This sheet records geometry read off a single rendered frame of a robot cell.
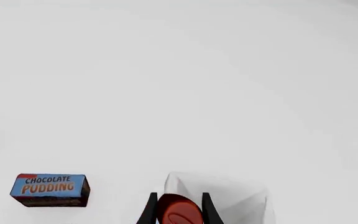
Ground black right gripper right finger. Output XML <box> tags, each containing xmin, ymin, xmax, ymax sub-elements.
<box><xmin>201</xmin><ymin>192</ymin><xmax>224</xmax><ymax>224</ymax></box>

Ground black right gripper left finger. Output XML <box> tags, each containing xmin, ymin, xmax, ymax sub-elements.
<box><xmin>135</xmin><ymin>192</ymin><xmax>158</xmax><ymax>224</ymax></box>

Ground white carton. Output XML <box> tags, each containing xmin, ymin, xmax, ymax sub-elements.
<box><xmin>164</xmin><ymin>171</ymin><xmax>276</xmax><ymax>224</ymax></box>

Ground blue chocolate pudding box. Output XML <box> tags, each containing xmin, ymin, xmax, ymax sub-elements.
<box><xmin>9</xmin><ymin>173</ymin><xmax>91</xmax><ymax>208</ymax></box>

